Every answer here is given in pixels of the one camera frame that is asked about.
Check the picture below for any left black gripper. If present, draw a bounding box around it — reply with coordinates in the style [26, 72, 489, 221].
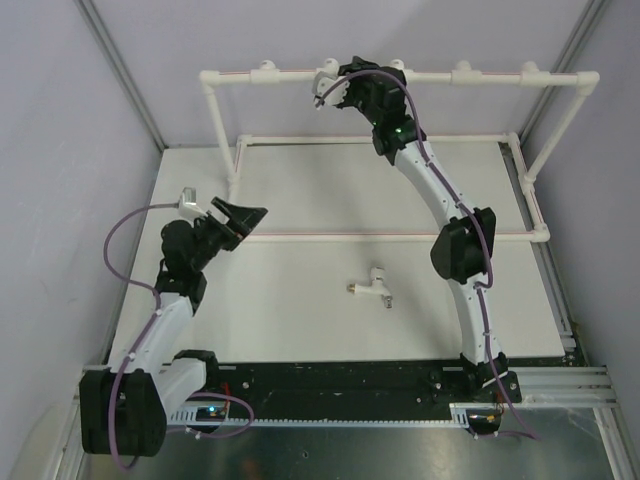
[190, 198, 266, 271]

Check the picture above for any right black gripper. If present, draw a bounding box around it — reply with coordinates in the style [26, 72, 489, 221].
[330, 55, 381, 127]

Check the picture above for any white faucet with chrome knob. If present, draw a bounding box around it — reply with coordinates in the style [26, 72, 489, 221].
[312, 71, 350, 110]

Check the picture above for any white PVC pipe frame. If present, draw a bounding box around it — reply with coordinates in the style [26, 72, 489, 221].
[199, 58, 600, 243]

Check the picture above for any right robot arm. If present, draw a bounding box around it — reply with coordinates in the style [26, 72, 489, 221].
[336, 57, 508, 401]

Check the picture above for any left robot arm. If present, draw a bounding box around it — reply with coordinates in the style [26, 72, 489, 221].
[79, 188, 268, 459]

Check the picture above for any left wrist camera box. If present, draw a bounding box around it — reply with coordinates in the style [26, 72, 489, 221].
[178, 187, 203, 216]

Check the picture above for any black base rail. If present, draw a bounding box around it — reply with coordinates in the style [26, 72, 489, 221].
[203, 355, 522, 422]

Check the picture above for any aluminium table frame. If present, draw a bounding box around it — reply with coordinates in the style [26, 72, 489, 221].
[57, 362, 639, 479]

